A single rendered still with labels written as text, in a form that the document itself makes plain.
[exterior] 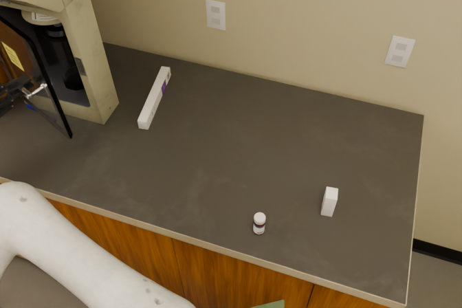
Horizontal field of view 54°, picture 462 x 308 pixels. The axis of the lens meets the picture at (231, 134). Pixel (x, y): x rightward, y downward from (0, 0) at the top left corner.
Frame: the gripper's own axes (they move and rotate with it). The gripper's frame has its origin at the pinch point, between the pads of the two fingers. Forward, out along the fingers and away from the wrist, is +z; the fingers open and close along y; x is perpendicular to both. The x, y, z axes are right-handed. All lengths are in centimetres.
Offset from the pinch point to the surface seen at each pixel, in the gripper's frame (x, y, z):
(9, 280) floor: 29, -120, -37
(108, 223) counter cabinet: -30, -41, -3
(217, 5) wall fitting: -16, 0, 67
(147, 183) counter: -37.3, -26.1, 11.1
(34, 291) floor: 15, -120, -32
